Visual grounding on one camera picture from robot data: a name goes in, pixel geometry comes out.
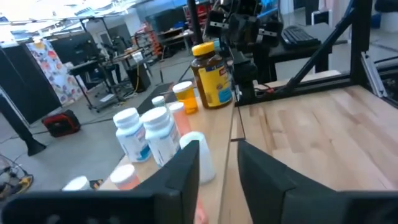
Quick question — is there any black aluminium rig frame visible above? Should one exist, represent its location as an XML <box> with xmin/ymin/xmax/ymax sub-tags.
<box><xmin>236</xmin><ymin>0</ymin><xmax>398</xmax><ymax>108</ymax></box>

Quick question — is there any colourful floral panel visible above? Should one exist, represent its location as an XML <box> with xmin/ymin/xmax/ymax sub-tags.
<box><xmin>26</xmin><ymin>39</ymin><xmax>86</xmax><ymax>105</ymax></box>

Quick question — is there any black keyboard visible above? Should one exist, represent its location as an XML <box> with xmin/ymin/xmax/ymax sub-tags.
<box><xmin>281</xmin><ymin>25</ymin><xmax>322</xmax><ymax>47</ymax></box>

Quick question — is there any black rolling cart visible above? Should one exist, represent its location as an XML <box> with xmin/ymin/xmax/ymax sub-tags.
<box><xmin>70</xmin><ymin>58</ymin><xmax>126</xmax><ymax>113</ymax></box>

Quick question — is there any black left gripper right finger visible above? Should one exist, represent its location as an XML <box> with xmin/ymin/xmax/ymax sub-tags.
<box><xmin>238</xmin><ymin>140</ymin><xmax>398</xmax><ymax>224</ymax></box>

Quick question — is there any teal vial white cap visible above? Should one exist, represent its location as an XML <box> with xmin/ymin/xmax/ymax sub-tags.
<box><xmin>151</xmin><ymin>95</ymin><xmax>167</xmax><ymax>110</ymax></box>

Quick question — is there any orange vial white cap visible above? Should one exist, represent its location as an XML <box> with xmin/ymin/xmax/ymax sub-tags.
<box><xmin>172</xmin><ymin>80</ymin><xmax>199</xmax><ymax>115</ymax></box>

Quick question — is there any black vertical pole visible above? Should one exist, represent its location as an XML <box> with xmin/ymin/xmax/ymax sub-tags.
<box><xmin>186</xmin><ymin>0</ymin><xmax>205</xmax><ymax>46</ymax></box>

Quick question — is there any black partition wall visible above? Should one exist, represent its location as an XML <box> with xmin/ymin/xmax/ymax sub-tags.
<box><xmin>0</xmin><ymin>43</ymin><xmax>62</xmax><ymax>125</ymax></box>

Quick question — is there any plain white plastic bottle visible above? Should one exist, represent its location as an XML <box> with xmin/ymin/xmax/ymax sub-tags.
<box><xmin>179</xmin><ymin>131</ymin><xmax>216</xmax><ymax>185</ymax></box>

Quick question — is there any small white bottle cap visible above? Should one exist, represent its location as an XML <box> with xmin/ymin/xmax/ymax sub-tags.
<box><xmin>62</xmin><ymin>175</ymin><xmax>91</xmax><ymax>192</ymax></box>

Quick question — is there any large amber bottle yellow cap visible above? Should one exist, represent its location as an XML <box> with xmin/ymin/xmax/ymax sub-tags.
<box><xmin>190</xmin><ymin>41</ymin><xmax>234</xmax><ymax>110</ymax></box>

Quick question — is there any red and black bag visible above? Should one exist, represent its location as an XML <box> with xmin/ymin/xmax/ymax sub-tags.
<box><xmin>42</xmin><ymin>109</ymin><xmax>81</xmax><ymax>138</ymax></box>

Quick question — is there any white Melatonin bottle blue label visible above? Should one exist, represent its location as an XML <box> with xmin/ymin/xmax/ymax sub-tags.
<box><xmin>113</xmin><ymin>107</ymin><xmax>152</xmax><ymax>164</ymax></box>
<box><xmin>140</xmin><ymin>106</ymin><xmax>182</xmax><ymax>169</ymax></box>

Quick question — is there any black desk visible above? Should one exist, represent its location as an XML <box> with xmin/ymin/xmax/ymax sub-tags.
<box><xmin>267</xmin><ymin>23</ymin><xmax>346</xmax><ymax>82</ymax></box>

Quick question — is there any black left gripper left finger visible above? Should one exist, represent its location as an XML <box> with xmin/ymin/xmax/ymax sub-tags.
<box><xmin>0</xmin><ymin>139</ymin><xmax>200</xmax><ymax>224</ymax></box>

